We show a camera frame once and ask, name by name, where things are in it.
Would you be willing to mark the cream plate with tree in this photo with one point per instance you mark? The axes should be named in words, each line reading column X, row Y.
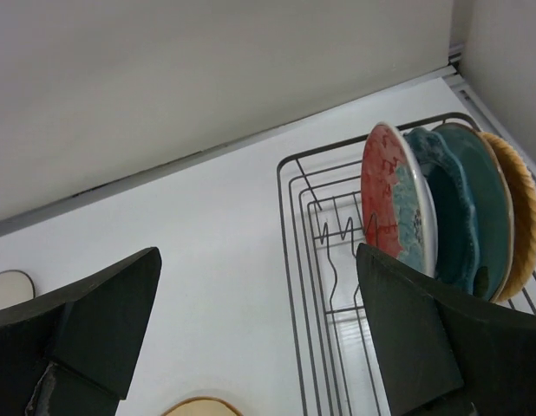
column 15, row 287

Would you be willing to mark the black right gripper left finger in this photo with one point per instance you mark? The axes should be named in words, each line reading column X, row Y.
column 73, row 351

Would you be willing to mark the red patterned plate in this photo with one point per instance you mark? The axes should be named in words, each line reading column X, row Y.
column 398, row 211

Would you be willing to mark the dark teal scalloped plate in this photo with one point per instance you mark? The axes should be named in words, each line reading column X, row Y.
column 458, row 254

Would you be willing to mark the dark wire dish rack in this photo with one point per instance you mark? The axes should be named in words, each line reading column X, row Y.
column 322, row 225

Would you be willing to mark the orange woven wicker plate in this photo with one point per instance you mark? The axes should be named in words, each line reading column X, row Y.
column 523, row 192

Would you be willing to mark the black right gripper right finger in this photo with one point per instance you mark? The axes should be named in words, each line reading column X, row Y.
column 441, row 351

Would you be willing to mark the light blue flower plate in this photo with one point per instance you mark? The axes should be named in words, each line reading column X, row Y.
column 492, row 200

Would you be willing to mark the beige plate with bird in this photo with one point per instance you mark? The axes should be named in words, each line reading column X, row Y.
column 203, row 406

